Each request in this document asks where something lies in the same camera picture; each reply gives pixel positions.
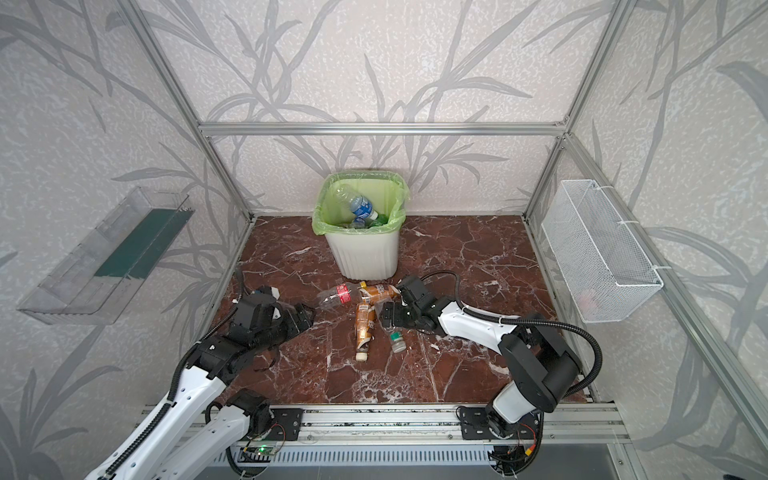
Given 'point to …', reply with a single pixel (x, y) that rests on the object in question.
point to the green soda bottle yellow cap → (382, 220)
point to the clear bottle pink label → (345, 294)
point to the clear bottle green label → (396, 339)
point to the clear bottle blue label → (360, 204)
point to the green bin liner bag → (386, 190)
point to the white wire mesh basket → (605, 273)
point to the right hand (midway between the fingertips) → (390, 309)
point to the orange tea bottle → (379, 292)
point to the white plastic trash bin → (366, 256)
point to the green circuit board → (260, 450)
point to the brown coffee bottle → (365, 327)
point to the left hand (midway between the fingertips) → (311, 309)
